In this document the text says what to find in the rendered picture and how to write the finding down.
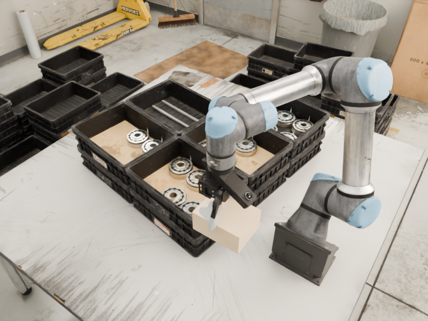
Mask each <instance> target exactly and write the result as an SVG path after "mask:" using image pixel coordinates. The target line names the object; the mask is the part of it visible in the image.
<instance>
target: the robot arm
mask: <svg viewBox="0 0 428 321"><path fill-rule="evenodd" d="M392 83H393V77H392V72H391V69H390V67H389V66H388V65H387V63H386V62H384V61H382V60H380V59H374V58H370V57H366V58H361V57H345V56H339V57H332V58H329V59H326V60H322V61H319V62H316V63H314V64H310V65H308V66H305V67H304V68H303V69H302V71H301V72H298V73H295V74H293V75H289V76H286V77H284V78H280V79H278V80H275V81H273V82H269V83H266V84H264V85H261V86H258V87H255V88H253V89H250V90H246V91H244V92H241V93H239V94H235V95H233V96H229V97H226V96H217V97H215V98H213V99H212V100H211V102H210V105H209V108H208V113H207V116H206V126H205V132H206V157H205V158H203V159H202V160H201V164H203V165H205V172H204V173H203V174H202V177H200V179H198V185H199V193H200V194H202V195H204V196H205V197H207V198H209V199H211V198H214V200H211V201H210V202H209V204H208V206H207V207H200V209H199V213H200V214H201V215H202V216H203V217H204V218H205V219H206V220H207V221H208V222H209V231H210V232H211V231H212V230H214V229H215V228H216V227H217V222H218V218H219V215H220V213H221V211H222V205H221V204H222V202H224V203H225V202H226V201H227V200H228V198H230V197H232V198H233V199H234V200H235V201H236V202H237V203H238V204H239V205H240V206H241V207H242V208H243V209H247V208H248V207H249V206H251V205H252V203H253V202H254V201H255V200H256V198H257V196H256V195H255V194H254V193H253V192H252V191H251V190H250V189H249V188H248V187H247V186H246V185H245V183H244V182H243V181H242V180H241V179H240V178H239V177H238V176H237V175H236V174H235V173H234V172H233V170H234V165H235V162H236V143H237V142H240V141H243V140H244V139H247V138H250V137H252V136H255V135H257V134H260V133H262V132H266V131H267V130H268V129H270V128H273V127H274V126H275V125H276V124H277V122H278V115H277V114H278V113H277V110H276V108H275V107H277V106H280V105H283V104H285V103H288V102H291V101H293V100H296V99H299V98H301V97H304V96H307V95H311V96H315V95H318V94H322V93H330V94H338V95H341V105H342V107H344V109H345V133H344V147H343V172H342V179H341V178H338V177H336V176H333V175H328V174H325V173H316V174H315V175H314V176H313V178H312V180H311V181H310V184H309V187H308V189H307V191H306V193H305V195H304V197H303V200H302V201H301V204H300V206H299V208H298V209H297V210H296V211H295V212H294V213H293V214H292V216H291V217H290V218H289V219H288V220H287V223H286V226H287V227H288V228H290V229H292V230H293V231H295V232H297V233H299V234H300V235H302V236H304V237H307V238H309V239H311V240H313V241H316V242H319V243H323V244H324V243H325V241H326V239H327V232H328V226H329V221H330V219H331V217H332V216H334V217H336V218H338V219H340V220H342V221H344V222H346V223H348V225H351V226H354V227H356V228H358V229H364V228H367V227H369V226H370V225H371V224H372V223H373V222H374V221H375V220H376V219H377V217H378V215H379V214H380V211H381V208H382V203H381V201H380V200H379V199H378V198H377V197H375V196H374V194H375V187H374V185H373V184H372V183H371V182H370V177H371V161H372V153H373V136H374V128H375V112H376V109H377V108H378V107H380V106H381V105H382V101H383V100H384V99H386V98H387V96H388V95H389V91H391V89H392ZM200 185H201V189H202V190H200Z"/></svg>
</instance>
